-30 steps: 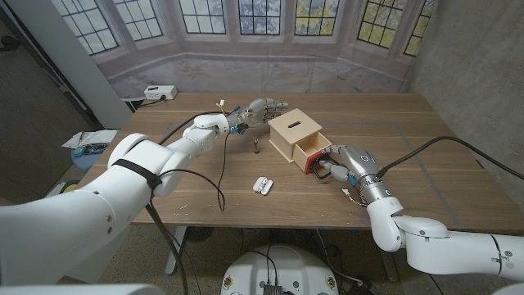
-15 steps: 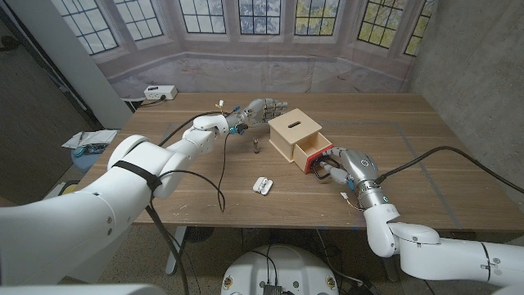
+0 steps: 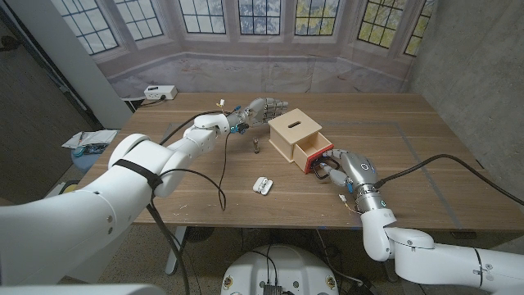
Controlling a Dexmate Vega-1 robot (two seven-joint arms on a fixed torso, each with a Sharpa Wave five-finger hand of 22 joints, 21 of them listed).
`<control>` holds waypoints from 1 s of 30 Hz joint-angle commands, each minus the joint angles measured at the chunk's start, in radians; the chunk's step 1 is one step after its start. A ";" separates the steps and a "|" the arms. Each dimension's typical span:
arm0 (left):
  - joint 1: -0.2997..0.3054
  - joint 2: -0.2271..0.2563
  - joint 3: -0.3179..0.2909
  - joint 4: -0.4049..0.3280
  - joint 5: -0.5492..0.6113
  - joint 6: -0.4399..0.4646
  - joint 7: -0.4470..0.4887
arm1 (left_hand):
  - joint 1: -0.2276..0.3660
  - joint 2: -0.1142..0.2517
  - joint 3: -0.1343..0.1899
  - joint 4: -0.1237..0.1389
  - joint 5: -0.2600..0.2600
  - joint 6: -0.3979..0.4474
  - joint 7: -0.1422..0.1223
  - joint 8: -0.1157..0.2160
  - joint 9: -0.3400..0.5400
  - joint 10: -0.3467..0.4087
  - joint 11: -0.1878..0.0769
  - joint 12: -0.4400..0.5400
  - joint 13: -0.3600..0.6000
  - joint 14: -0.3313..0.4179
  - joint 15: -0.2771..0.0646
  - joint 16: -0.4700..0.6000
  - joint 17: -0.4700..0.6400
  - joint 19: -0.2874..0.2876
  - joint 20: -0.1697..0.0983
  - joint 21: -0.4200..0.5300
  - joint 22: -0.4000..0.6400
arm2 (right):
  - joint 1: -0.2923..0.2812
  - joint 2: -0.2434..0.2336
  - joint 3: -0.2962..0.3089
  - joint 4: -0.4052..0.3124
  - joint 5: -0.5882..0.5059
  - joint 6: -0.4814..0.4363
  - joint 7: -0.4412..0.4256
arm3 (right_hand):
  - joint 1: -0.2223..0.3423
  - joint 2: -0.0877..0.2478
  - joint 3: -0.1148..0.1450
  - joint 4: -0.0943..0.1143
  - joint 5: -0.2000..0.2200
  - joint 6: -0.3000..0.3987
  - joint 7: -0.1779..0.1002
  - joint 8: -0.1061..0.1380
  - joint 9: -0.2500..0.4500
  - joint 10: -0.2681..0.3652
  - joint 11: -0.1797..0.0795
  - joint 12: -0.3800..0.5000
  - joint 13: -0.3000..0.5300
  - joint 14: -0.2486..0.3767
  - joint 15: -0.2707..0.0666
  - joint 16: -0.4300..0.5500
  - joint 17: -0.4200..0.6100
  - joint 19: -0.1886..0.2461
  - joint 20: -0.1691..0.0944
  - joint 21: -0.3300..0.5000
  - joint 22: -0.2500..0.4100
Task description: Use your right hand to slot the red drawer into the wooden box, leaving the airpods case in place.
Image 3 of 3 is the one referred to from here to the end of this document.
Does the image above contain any grey table leg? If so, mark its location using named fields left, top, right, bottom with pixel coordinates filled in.
left=165, top=225, right=188, bottom=275

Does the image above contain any black power strip cord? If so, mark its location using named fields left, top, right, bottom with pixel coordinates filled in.
left=138, top=95, right=167, bottom=109

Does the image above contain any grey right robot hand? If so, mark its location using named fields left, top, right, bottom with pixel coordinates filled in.
left=320, top=148, right=378, bottom=193

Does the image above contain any white airpods case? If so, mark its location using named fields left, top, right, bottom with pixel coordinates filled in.
left=252, top=176, right=274, bottom=197

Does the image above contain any white power strip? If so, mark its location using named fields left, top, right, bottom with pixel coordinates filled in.
left=143, top=84, right=178, bottom=102

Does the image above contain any blue round stool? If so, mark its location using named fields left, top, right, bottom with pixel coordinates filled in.
left=70, top=146, right=104, bottom=173

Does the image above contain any stack of papers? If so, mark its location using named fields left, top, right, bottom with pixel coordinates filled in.
left=61, top=129, right=119, bottom=149

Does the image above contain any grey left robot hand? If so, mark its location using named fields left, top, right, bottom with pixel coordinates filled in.
left=227, top=97, right=290, bottom=134

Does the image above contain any printed window backdrop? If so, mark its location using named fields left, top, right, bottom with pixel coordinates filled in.
left=48, top=0, right=437, bottom=99

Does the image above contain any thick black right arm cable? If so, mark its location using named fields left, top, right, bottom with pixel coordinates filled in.
left=374, top=153, right=524, bottom=207

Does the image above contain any thin black left wrist cable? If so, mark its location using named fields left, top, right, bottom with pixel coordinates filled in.
left=159, top=130, right=233, bottom=212

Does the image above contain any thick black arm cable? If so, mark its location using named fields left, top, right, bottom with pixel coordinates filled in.
left=145, top=109, right=224, bottom=295
left=374, top=153, right=524, bottom=207

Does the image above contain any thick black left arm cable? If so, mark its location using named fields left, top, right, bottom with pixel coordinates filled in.
left=145, top=109, right=224, bottom=295

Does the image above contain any wooden box with slot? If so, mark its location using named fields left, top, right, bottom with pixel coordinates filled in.
left=268, top=107, right=323, bottom=164

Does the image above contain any red drawer with black handle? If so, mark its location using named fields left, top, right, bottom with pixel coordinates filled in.
left=293, top=130, right=341, bottom=180

